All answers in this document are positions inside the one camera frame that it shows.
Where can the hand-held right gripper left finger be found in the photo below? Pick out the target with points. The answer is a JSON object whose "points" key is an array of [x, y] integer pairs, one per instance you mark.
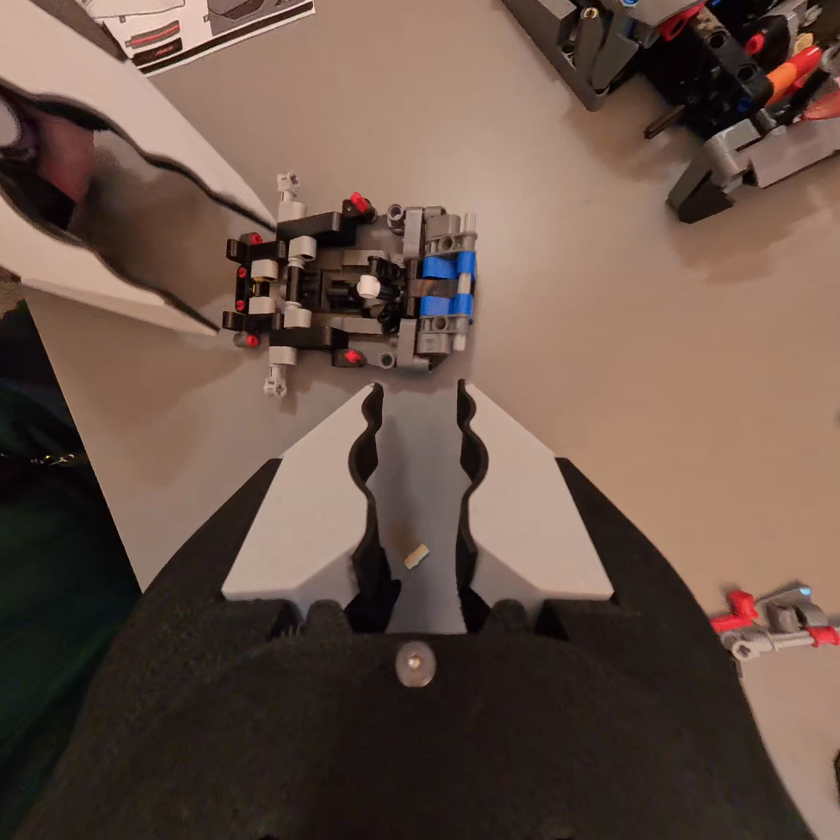
{"points": [[302, 525]]}

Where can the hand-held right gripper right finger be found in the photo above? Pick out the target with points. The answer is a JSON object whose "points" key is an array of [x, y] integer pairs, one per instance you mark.
{"points": [[531, 525]]}

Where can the person's dark green shirt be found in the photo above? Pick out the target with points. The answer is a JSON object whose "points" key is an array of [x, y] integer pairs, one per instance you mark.
{"points": [[52, 590]]}

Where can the tan lego pin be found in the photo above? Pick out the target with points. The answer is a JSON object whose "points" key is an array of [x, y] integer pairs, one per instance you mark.
{"points": [[416, 556]]}

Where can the lego sticker sheet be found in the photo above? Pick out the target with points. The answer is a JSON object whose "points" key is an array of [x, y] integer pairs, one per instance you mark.
{"points": [[197, 33]]}

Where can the small lego car subassembly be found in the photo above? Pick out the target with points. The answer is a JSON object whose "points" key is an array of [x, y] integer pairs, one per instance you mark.
{"points": [[341, 289]]}

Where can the large lego car chassis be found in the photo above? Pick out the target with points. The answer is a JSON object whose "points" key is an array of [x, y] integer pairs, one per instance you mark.
{"points": [[689, 79]]}

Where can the grey lego axle with red parts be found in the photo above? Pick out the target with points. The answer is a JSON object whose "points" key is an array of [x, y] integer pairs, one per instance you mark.
{"points": [[774, 623]]}

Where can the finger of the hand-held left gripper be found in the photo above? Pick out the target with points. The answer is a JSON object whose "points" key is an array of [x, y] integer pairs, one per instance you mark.
{"points": [[79, 72], [65, 275]]}

